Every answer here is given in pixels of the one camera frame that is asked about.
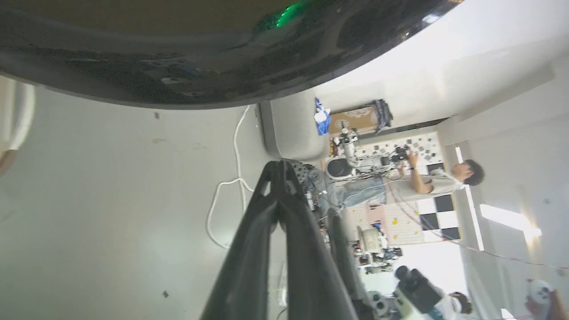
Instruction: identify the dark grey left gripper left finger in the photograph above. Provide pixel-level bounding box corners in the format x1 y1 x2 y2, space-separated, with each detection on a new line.
200 161 280 320

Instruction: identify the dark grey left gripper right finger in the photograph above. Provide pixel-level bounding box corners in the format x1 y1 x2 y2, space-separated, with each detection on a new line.
277 160 359 320

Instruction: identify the white and grey background robot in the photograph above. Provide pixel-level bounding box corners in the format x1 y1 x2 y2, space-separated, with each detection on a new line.
325 128 410 180

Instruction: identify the black and white checkered board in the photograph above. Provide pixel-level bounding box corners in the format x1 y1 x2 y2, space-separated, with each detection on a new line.
417 193 461 241

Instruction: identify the grey sofa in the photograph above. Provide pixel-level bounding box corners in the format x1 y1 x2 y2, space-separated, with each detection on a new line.
259 90 330 161

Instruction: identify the person with glasses, white shirt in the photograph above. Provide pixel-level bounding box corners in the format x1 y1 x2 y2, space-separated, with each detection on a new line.
333 150 485 208

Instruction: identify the blue and white cloth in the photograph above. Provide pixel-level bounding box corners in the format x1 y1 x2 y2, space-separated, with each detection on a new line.
314 98 332 136

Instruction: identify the brown cardboard box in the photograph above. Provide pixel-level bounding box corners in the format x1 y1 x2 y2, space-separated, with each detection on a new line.
329 106 379 135

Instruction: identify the person with dark hair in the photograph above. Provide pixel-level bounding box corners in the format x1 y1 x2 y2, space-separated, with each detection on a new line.
447 291 474 317

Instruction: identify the dark grey garment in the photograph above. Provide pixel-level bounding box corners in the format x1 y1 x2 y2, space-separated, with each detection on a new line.
373 100 394 133

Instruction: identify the white handheld controller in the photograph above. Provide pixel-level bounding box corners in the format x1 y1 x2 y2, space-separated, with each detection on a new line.
526 279 556 308

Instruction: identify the person in white sleeve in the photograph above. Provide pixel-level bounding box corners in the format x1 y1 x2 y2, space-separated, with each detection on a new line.
0 76 36 178

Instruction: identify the small white robot with cables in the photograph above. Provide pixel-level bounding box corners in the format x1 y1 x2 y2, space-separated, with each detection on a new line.
353 225 403 274

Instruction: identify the white cable on floor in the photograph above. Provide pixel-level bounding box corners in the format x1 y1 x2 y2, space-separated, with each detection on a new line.
206 104 256 250

